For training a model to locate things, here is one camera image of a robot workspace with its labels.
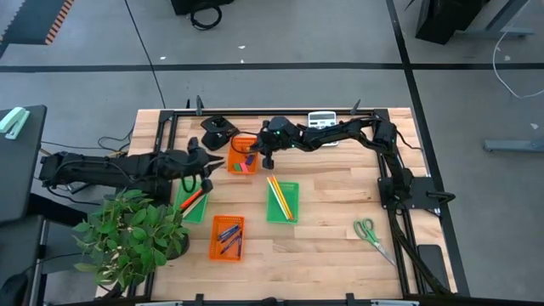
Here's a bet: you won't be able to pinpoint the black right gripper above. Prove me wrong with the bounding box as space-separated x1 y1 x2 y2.
253 116 301 157

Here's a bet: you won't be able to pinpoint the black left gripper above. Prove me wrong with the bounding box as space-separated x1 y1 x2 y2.
172 138 225 179

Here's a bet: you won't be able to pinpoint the orange highlighter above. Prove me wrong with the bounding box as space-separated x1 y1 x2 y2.
179 189 205 210

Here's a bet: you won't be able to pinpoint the pink white pen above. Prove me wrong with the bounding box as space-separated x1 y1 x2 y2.
181 197 206 218

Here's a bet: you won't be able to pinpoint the white pencil yellow eraser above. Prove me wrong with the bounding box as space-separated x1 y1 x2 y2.
266 177 291 222

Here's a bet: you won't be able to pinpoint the yellow pencil orange cap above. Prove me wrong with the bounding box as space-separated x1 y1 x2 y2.
271 174 296 221

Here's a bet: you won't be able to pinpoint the plain yellow pencil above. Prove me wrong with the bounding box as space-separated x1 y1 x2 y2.
269 174 293 222

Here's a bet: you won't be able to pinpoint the green plastic basket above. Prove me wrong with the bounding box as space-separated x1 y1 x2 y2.
173 180 209 224
266 181 300 224

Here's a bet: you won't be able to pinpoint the orange plastic basket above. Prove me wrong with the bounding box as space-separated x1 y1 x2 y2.
208 213 247 262
227 136 259 176

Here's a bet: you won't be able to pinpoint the white desk calculator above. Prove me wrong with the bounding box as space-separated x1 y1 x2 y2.
308 110 340 148

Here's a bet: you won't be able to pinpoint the black plant pot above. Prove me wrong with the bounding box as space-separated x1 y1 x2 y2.
165 231 190 261

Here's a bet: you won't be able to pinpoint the green leafy plant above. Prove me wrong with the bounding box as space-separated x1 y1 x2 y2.
72 189 191 290

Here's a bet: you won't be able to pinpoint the black equipment box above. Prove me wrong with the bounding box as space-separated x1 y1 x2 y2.
171 0 235 16

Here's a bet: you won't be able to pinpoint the black side table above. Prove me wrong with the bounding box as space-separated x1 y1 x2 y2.
0 105 48 224

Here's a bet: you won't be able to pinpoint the mint green stapler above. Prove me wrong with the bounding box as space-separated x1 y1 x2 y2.
0 106 31 140

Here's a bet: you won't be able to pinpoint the black flat pad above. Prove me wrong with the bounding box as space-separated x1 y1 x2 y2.
416 244 451 290

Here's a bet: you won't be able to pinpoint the black floor box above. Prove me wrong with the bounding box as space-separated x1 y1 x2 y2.
415 0 490 46

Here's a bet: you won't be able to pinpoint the black mat orange striped edge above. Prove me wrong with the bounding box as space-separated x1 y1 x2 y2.
0 0 74 46

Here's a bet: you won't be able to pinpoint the black computer mouse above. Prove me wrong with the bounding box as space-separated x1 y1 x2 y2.
0 274 29 306

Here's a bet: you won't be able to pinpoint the grey desk foot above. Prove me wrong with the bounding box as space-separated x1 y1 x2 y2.
484 135 544 153

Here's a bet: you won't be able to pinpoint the grey desk leg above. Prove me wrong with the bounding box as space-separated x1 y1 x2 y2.
456 0 536 39

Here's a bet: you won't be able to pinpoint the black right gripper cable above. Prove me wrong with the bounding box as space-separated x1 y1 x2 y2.
229 130 267 156

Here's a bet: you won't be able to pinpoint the black metal table frame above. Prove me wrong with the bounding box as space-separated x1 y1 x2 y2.
146 108 458 306

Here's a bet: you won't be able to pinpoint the black floor cables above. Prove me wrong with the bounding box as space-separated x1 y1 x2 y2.
40 127 135 158

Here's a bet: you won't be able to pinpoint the black coiled floor cable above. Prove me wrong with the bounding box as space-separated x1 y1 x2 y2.
189 3 223 31

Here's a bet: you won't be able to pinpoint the green handled scissors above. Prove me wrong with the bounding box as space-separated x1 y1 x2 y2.
353 218 396 267

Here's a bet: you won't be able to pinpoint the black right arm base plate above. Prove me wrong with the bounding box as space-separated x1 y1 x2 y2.
377 175 456 213

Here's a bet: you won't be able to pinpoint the black cable conduit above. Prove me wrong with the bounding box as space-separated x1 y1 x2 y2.
388 210 454 298

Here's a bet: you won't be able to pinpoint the white floor cable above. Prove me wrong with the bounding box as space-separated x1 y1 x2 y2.
492 0 544 99

